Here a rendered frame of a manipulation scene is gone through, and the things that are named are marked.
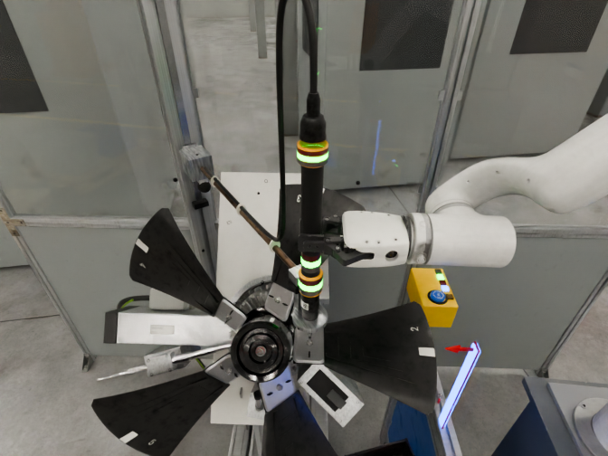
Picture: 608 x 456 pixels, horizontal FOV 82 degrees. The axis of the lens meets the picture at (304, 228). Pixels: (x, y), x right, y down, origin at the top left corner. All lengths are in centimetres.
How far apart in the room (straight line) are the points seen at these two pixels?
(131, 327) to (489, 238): 81
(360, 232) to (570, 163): 29
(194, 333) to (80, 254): 103
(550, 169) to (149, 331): 87
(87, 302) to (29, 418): 67
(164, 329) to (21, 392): 169
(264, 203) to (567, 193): 70
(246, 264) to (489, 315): 132
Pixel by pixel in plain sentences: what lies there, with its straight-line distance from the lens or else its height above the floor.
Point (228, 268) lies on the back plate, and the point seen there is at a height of 115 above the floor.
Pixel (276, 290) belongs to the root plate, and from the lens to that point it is 79.
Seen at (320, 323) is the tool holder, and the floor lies 127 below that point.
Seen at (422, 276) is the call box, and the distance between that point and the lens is 114.
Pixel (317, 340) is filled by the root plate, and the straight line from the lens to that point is 79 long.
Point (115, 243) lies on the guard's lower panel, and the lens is 173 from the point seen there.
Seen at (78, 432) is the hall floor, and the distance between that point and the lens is 228.
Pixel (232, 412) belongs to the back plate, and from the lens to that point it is 109.
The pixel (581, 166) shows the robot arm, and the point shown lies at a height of 162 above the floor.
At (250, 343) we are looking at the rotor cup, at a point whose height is 123.
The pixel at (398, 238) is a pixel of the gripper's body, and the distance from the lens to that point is 56.
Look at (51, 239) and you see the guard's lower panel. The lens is 187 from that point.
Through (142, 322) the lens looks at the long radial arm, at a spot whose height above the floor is 113.
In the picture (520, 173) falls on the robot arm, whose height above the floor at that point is 159.
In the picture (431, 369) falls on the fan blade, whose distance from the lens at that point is 80.
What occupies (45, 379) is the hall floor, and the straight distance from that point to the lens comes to 256.
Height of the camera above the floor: 182
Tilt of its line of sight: 36 degrees down
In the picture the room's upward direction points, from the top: straight up
